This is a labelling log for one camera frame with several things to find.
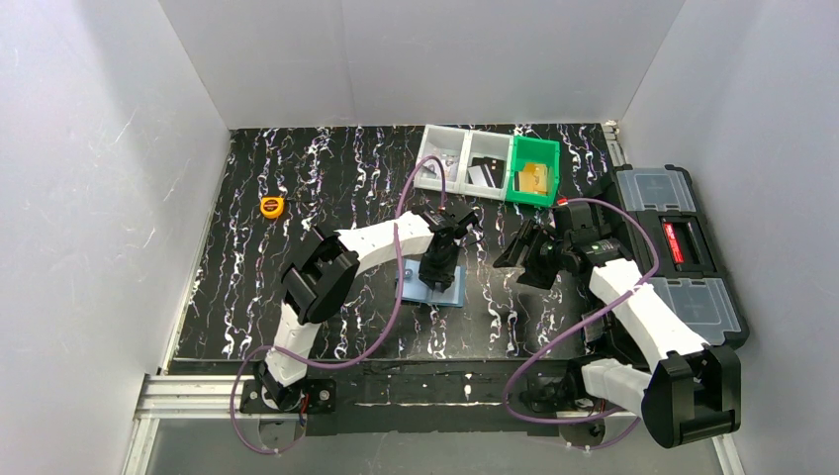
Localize middle grey storage bin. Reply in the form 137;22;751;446
461;131;513;201

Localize grey credit card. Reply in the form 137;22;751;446
467;163;496;188

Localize black toolbox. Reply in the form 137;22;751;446
586;164;750;349

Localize purple cable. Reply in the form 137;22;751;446
503;196;660;451
229;154;450;457

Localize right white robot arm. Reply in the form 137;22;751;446
493;198;741;448

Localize aluminium frame rail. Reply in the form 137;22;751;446
124;375;746;474

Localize yellow items in green bin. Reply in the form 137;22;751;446
513;162;549;196

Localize orange tape measure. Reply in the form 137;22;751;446
259;196;286;220

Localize green storage bin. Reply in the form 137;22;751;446
505;136;560;208

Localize left grey storage bin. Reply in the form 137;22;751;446
414;125;470;194

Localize black object in bin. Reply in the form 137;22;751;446
471;156;506;188

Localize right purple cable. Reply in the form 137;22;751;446
503;196;660;451

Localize small items in grey bin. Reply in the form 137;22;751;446
420;150;460;181

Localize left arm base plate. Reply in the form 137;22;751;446
237;378;337;415

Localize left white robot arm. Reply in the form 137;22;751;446
264;205;479;388

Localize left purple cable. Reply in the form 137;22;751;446
229;154;450;457

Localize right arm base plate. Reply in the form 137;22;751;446
517;373;632;448

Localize grey storage bin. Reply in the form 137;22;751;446
461;131;513;201
414;125;470;194

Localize blue card holder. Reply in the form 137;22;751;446
401;259;466;308

